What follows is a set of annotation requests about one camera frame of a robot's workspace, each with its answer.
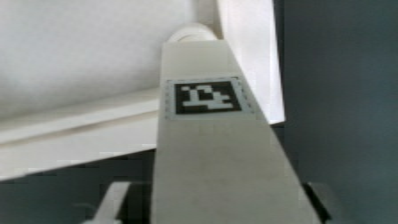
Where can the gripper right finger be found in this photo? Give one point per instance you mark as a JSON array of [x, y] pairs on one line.
[[326, 204]]

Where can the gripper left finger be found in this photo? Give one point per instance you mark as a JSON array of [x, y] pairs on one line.
[[106, 216]]

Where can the white desk leg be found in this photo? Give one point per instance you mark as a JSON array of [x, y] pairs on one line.
[[225, 182]]

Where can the white desk top tray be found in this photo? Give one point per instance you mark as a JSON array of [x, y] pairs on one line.
[[81, 50]]

